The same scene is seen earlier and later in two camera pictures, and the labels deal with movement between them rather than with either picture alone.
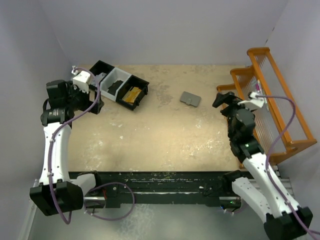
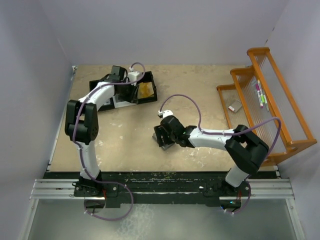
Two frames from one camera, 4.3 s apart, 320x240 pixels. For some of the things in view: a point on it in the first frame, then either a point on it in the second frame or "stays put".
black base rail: (214, 188) stays put
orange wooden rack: (280, 128) stays put
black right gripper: (225, 98) to (159, 131)
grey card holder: (190, 99) to (165, 147)
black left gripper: (72, 89) to (133, 96)
